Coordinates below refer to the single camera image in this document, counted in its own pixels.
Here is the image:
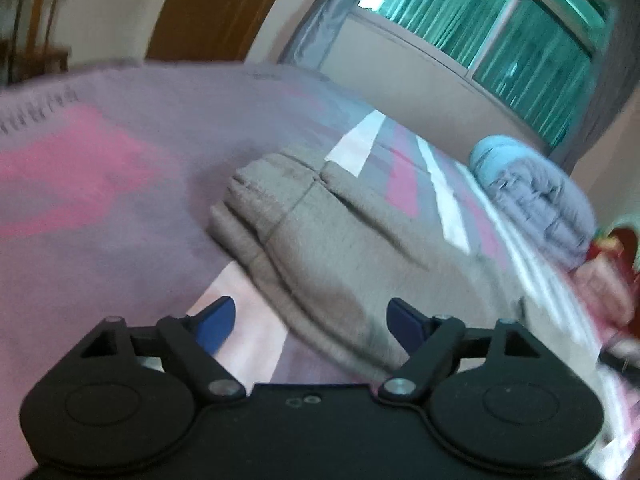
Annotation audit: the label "grey pants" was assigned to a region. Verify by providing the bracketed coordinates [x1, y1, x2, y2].
[207, 142, 603, 386]

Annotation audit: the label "folded blue duvet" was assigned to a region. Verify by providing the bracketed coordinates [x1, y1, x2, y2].
[467, 135, 599, 269]

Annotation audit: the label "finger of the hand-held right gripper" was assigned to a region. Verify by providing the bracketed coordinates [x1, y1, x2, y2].
[597, 341, 640, 380]

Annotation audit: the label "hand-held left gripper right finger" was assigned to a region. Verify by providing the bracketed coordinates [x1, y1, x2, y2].
[378, 297, 556, 406]

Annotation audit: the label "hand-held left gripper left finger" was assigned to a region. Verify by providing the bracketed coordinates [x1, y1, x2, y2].
[75, 296, 247, 404]

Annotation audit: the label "wooden chair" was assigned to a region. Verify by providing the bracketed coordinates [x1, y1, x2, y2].
[0, 0, 69, 87]

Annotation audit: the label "window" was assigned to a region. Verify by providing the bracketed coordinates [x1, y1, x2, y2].
[356, 0, 615, 150]

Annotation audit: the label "wooden door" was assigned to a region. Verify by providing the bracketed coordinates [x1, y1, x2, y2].
[144, 0, 297, 64]

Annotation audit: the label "grey-blue curtain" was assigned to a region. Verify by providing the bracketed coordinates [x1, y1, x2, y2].
[554, 4, 640, 173]
[279, 0, 387, 75]

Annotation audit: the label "folded red cloth pile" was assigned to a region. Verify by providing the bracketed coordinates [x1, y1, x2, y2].
[589, 226, 640, 273]

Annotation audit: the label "striped bed sheet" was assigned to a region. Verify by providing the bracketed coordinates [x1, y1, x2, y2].
[0, 57, 640, 480]

